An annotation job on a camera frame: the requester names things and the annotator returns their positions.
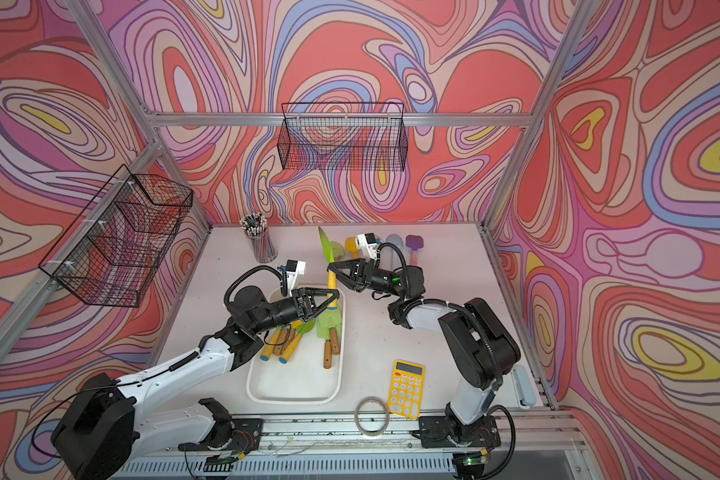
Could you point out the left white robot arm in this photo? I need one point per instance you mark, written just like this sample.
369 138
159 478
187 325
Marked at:
111 421

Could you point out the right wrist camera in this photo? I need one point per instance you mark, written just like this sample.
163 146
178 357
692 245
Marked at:
363 248

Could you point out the black wire basket back wall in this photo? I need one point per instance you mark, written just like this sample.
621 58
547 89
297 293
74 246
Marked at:
340 136

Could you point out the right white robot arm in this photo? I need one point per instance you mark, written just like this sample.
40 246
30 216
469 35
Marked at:
483 350

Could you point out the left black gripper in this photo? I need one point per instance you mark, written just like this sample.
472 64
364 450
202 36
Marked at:
304 313

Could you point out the clear cup of pens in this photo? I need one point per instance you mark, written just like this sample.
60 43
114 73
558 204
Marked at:
256 229

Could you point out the purple shovel pink handle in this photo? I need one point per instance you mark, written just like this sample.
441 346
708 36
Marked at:
415 244

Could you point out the green plastic shovel yellow handle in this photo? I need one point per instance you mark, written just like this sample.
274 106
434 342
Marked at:
292 345

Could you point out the yellow calculator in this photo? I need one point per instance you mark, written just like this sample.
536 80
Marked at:
406 389

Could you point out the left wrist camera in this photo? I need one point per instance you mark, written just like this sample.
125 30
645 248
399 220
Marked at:
293 269

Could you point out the black wire basket left wall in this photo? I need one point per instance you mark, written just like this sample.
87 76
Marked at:
122 247

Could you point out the white plastic storage box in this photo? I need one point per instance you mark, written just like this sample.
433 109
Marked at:
303 380

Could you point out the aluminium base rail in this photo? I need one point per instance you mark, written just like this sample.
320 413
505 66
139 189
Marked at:
535 445

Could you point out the black wire basket wall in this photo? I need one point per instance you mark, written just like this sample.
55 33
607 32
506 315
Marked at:
340 136
122 247

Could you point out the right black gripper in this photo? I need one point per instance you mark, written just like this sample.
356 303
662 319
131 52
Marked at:
357 285

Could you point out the blue shovel pink handle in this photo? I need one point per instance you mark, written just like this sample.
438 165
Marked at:
390 259

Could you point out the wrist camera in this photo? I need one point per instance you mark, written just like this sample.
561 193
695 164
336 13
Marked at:
363 248
293 269

